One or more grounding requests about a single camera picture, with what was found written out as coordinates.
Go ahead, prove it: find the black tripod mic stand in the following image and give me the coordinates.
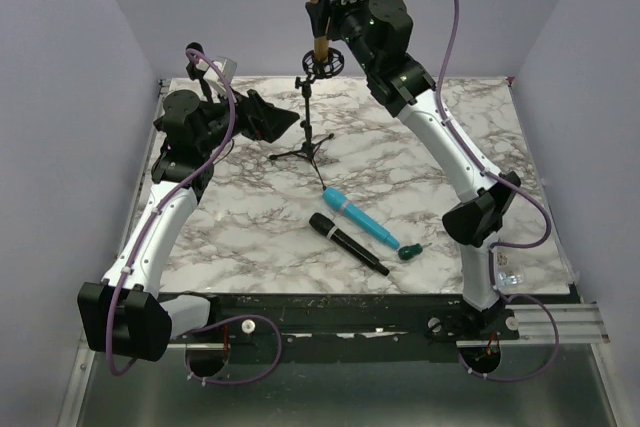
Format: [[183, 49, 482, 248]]
[[268, 47, 344, 190]]

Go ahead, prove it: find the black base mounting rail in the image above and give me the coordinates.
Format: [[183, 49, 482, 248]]
[[169, 293, 519, 364]]

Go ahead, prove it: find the clear plastic screw box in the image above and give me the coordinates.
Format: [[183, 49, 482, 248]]
[[494, 249, 525, 290]]

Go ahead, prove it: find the green handled screwdriver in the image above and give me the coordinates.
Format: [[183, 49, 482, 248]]
[[397, 243, 431, 261]]

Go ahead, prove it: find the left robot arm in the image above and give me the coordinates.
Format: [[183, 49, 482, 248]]
[[77, 89, 300, 361]]

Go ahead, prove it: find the blue microphone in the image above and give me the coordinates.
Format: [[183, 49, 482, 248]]
[[322, 187, 400, 250]]

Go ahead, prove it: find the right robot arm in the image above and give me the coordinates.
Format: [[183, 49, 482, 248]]
[[305, 0, 520, 339]]

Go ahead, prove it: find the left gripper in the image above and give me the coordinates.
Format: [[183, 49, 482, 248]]
[[198, 83, 299, 154]]

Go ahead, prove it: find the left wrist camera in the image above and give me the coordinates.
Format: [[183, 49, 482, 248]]
[[195, 57, 237, 99]]

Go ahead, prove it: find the black microphone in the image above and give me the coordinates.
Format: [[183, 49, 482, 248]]
[[309, 212, 390, 276]]

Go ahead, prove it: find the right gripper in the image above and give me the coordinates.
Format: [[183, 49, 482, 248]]
[[304, 0, 377, 76]]

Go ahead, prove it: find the gold microphone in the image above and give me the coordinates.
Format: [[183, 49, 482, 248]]
[[310, 0, 329, 64]]

